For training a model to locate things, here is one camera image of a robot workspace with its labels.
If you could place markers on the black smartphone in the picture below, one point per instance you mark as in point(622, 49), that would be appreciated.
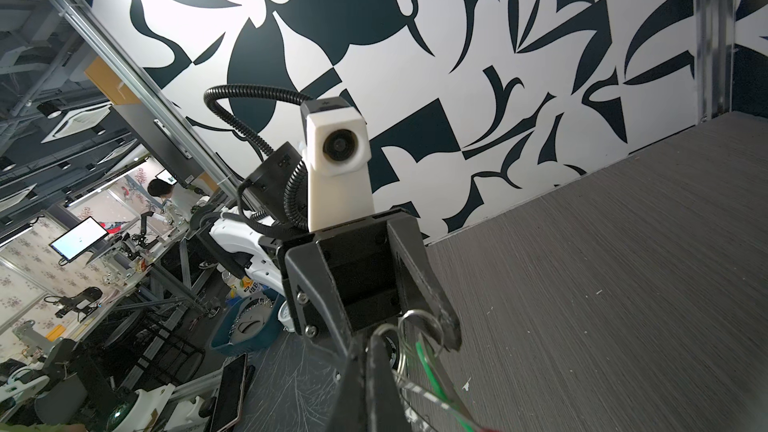
point(228, 407)

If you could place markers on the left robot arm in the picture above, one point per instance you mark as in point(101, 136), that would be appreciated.
point(236, 233)

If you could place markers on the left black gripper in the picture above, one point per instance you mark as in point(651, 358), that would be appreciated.
point(345, 279)

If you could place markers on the green capped key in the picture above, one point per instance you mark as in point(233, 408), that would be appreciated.
point(441, 387)

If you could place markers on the computer monitor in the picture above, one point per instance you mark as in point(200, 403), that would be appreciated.
point(72, 244)

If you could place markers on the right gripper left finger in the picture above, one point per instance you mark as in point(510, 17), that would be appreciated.
point(349, 411)

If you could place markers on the large wire keyring red sleeve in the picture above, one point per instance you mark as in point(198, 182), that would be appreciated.
point(418, 371)

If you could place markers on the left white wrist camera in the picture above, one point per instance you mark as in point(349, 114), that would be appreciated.
point(336, 158)

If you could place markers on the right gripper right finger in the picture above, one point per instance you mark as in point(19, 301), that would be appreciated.
point(383, 406)

